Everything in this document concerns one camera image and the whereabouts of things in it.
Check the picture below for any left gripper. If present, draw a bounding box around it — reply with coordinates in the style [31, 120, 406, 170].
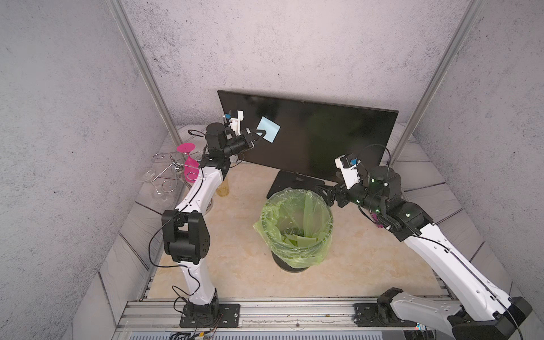
[220, 131, 265, 160]

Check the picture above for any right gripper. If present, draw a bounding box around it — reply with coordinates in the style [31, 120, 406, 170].
[316, 171, 386, 218]

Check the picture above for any light blue sticky note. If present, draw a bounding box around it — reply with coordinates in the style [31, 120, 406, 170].
[257, 117, 281, 143]

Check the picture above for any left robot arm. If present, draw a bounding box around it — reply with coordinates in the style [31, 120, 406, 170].
[159, 122, 266, 328]

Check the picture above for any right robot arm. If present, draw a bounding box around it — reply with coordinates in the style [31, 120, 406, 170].
[323, 155, 533, 339]

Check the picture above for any black monitor stand base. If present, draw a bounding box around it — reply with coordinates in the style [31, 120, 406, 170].
[266, 170, 325, 199]

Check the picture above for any black flat monitor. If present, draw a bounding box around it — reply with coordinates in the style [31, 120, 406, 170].
[218, 90, 399, 181]

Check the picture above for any green plastic bin liner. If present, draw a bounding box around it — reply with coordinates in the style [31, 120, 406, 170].
[253, 188, 334, 269]

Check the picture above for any purple snack packet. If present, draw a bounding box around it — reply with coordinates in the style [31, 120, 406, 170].
[371, 212, 384, 228]

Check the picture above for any amber plastic tumbler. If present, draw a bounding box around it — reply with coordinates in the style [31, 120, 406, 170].
[216, 178, 230, 197]

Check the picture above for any pink plastic wine glass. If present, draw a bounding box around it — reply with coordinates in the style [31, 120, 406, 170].
[177, 143, 199, 184]

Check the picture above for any black mesh trash bin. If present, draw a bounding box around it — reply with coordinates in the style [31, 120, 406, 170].
[260, 190, 334, 273]

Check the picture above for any clear wine glass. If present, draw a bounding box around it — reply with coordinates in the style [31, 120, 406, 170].
[138, 168, 177, 203]

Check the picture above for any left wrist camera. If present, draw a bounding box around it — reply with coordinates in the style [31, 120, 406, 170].
[224, 110, 244, 136]

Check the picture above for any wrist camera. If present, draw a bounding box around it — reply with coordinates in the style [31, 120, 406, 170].
[334, 154, 361, 190]
[224, 110, 244, 136]

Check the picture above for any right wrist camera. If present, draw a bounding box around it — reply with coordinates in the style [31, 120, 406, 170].
[334, 154, 361, 190]

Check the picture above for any left aluminium frame post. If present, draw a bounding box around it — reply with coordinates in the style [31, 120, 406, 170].
[106, 0, 182, 146]

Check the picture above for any aluminium frame post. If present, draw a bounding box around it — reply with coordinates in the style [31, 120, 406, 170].
[106, 0, 182, 146]
[389, 0, 486, 166]

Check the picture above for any right aluminium frame post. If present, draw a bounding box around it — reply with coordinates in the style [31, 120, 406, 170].
[389, 0, 486, 166]

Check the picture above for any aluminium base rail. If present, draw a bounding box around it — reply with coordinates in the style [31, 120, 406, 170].
[113, 294, 461, 339]

